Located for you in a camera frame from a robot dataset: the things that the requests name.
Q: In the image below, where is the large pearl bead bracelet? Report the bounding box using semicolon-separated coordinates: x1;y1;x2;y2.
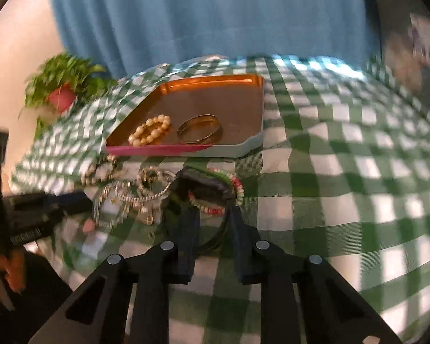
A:
131;201;156;226

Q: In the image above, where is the black wrist watch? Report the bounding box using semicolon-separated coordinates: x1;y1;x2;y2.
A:
172;168;237;209

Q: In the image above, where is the blue curtain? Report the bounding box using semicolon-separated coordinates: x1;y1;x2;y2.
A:
46;0;380;79

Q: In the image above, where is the person's left hand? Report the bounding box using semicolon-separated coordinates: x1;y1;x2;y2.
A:
0;247;26;294

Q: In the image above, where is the pink green beaded bracelet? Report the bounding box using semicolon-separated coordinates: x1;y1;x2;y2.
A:
186;168;245;217

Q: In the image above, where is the white black beaded bracelet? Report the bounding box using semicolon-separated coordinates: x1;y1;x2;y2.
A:
82;154;124;187

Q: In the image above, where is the clear plastic storage bin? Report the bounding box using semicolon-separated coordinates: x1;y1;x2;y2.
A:
376;0;430;95

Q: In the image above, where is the green checked tablecloth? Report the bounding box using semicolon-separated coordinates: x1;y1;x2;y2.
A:
9;54;430;344

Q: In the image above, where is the potted green plant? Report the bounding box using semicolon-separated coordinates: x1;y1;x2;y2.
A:
19;54;117;140

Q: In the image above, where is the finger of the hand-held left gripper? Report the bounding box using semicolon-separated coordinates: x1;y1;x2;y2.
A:
5;191;94;219
9;218;63;248

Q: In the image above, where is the orange metal tray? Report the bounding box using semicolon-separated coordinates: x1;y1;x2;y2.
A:
105;74;265;158

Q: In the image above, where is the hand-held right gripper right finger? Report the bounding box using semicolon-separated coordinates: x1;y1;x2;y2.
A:
228;205;402;344

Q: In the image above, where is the silver chain bracelet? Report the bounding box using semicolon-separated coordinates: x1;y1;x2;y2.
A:
104;177;173;206

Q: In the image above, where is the cream pearl bracelet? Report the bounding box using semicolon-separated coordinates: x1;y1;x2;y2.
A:
128;114;173;147

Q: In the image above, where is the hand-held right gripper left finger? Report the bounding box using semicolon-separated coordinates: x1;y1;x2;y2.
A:
29;205;200;344

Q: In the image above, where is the gold bangle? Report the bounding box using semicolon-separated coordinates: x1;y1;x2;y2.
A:
177;114;223;146

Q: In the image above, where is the pale pink beaded bracelet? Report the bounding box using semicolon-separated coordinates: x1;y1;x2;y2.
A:
136;166;176;196

